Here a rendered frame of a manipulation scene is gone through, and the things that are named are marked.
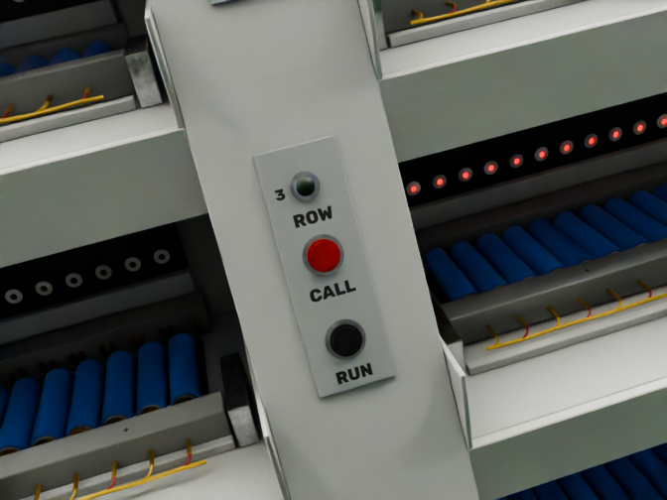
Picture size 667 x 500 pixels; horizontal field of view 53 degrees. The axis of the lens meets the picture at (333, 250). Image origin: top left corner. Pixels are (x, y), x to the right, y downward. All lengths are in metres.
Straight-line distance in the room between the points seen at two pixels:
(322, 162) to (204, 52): 0.07
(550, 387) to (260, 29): 0.24
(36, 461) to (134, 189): 0.16
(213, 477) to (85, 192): 0.16
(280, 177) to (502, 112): 0.12
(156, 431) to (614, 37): 0.32
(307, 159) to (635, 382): 0.22
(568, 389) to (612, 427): 0.03
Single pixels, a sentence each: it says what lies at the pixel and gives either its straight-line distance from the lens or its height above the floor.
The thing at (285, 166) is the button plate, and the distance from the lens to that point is 0.32.
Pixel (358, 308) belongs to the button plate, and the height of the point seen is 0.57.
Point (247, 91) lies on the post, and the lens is 0.32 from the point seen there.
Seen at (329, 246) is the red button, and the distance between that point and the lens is 0.32.
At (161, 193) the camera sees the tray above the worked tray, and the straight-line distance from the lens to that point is 0.33.
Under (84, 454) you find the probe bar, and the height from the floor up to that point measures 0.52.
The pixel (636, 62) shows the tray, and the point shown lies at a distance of 0.39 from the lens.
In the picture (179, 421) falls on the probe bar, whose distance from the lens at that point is 0.39.
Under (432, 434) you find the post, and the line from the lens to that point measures 0.36.
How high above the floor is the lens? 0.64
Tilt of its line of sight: 7 degrees down
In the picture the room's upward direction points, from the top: 15 degrees counter-clockwise
